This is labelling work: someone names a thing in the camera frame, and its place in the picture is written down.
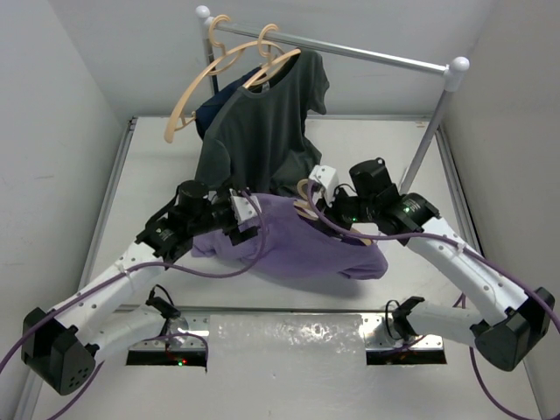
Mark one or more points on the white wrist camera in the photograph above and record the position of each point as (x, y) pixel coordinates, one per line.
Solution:
(245, 209)
(327, 178)

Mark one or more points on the beige empty hanger left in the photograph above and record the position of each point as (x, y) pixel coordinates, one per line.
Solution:
(218, 59)

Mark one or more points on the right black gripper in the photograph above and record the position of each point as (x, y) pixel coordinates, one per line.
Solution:
(331, 213)

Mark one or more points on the navy blue t-shirt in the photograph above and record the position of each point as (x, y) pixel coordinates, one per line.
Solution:
(206, 112)

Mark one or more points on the dark grey t-shirt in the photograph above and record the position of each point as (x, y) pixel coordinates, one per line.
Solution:
(258, 137)

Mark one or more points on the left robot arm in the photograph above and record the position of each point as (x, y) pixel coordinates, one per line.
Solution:
(65, 344)

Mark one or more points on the beige plastic hanger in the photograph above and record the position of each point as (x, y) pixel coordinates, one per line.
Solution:
(305, 211)

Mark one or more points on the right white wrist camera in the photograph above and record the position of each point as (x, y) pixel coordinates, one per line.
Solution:
(327, 178)

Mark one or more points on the metal clothes rack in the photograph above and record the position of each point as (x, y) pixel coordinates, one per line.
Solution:
(452, 73)

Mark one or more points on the beige hanger with grey shirt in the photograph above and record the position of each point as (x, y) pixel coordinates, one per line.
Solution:
(273, 64)

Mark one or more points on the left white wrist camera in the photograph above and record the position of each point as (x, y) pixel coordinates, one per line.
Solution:
(245, 209)

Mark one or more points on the purple t-shirt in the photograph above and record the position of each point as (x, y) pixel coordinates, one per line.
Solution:
(300, 257)

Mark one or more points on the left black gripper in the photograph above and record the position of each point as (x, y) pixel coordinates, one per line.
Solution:
(234, 233)

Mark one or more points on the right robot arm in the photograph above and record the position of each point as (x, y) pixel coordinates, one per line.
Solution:
(506, 321)

